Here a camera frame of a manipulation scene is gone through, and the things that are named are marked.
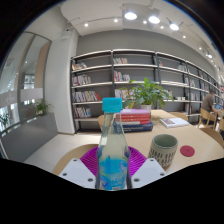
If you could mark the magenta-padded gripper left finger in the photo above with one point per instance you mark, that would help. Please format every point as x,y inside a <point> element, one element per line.
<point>78,171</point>

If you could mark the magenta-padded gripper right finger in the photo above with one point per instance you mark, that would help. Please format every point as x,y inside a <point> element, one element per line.
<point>146,170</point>

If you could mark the clear bottle with blue cap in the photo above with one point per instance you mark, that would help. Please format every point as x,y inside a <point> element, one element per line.
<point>113,160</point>

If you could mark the light wooden chair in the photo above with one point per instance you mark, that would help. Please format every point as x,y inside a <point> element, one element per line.
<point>100,122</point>
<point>180,115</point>
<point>213,135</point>
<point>73,153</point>

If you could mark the grey-green patterned mug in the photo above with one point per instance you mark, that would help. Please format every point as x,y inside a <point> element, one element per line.
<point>162,153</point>

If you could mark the flat round red coaster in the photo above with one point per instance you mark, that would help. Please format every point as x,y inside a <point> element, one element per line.
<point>187,151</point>

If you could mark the open white book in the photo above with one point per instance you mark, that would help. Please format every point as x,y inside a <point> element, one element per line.
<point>174,122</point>

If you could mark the pink book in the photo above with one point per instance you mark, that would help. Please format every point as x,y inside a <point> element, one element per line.
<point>136,111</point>

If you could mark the green plant on grey ledge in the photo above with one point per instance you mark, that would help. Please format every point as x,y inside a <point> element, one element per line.
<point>42,107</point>
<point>4,120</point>

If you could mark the green potted plant, white pot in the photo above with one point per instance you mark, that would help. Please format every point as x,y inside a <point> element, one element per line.
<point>146,93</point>

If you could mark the group of wooden chairs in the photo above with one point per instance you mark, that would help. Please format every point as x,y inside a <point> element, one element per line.
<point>208,118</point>

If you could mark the person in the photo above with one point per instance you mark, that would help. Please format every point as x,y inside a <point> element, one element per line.
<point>208,101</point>

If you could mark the grey shelf unit with books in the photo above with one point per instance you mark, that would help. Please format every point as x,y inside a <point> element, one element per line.
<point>96,75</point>

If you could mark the group of ceiling lights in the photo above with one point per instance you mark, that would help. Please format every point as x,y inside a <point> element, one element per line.
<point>154,19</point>

